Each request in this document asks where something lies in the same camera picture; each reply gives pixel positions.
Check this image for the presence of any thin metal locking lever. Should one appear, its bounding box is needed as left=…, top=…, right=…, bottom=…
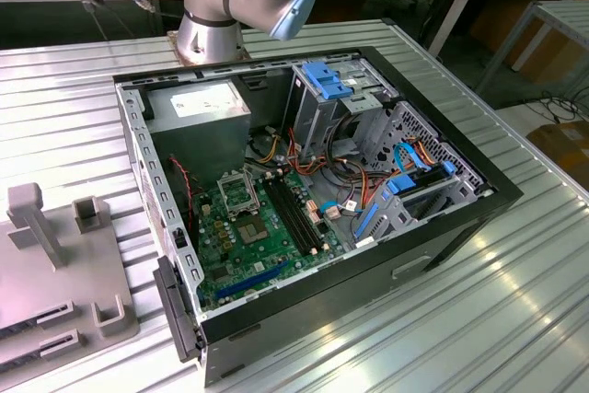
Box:
left=243, top=163, right=262, bottom=217

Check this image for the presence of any CPU socket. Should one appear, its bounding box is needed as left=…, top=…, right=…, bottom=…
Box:
left=232, top=212, right=272, bottom=248

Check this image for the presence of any black RAM slot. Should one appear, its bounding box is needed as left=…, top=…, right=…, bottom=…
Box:
left=270, top=178, right=314, bottom=254
left=283, top=175, right=325, bottom=248
left=277, top=176, right=319, bottom=250
left=264, top=179, right=308, bottom=257

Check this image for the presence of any plain grey metal disk bay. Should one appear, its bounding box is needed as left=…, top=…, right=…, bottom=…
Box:
left=281, top=54, right=402, bottom=160

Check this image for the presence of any silver socket cover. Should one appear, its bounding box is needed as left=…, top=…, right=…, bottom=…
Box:
left=214, top=169, right=260, bottom=218

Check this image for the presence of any green motherboard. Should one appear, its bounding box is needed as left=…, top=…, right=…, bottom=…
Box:
left=191, top=167, right=350, bottom=314

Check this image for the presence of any grey power supply unit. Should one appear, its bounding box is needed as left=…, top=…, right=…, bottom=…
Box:
left=145, top=78, right=253, bottom=191

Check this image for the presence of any blue plastic drive latch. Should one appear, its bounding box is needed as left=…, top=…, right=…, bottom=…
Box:
left=302, top=60, right=365, bottom=102

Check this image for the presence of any blue disk carrier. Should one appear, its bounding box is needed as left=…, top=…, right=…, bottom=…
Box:
left=385, top=160, right=457, bottom=197

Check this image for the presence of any blue expansion slot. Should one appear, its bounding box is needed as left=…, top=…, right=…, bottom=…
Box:
left=214, top=260, right=292, bottom=301

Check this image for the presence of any perforated grey metal disk bay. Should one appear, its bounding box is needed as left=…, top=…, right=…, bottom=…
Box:
left=352, top=98, right=499, bottom=249

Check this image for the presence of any black PC case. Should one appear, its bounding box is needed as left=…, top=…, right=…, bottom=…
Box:
left=112, top=45, right=525, bottom=388

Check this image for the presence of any brown cardboard box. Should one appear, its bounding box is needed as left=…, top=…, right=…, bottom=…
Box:
left=525, top=120, right=589, bottom=188
left=468, top=0, right=583, bottom=86

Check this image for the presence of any grey parts rack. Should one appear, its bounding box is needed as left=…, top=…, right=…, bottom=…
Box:
left=0, top=183, right=142, bottom=385

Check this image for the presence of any orange red wire bundle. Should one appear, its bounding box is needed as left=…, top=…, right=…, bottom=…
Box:
left=285, top=125, right=398, bottom=211

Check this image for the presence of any yellow black wire bundle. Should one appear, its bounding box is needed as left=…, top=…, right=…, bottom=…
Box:
left=246, top=128, right=283, bottom=168

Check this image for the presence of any small white wire plug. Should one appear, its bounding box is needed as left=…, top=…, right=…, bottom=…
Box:
left=320, top=202, right=344, bottom=223

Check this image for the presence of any blue plastic rail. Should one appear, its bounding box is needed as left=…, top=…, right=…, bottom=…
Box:
left=352, top=201, right=385, bottom=242

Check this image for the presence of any light blue data wire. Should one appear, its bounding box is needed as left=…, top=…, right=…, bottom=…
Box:
left=392, top=140, right=437, bottom=178

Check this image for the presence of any red black fan wire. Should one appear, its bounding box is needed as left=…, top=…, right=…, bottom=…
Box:
left=167, top=156, right=198, bottom=204

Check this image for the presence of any white metal frame table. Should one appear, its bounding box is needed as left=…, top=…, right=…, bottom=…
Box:
left=476, top=0, right=589, bottom=96

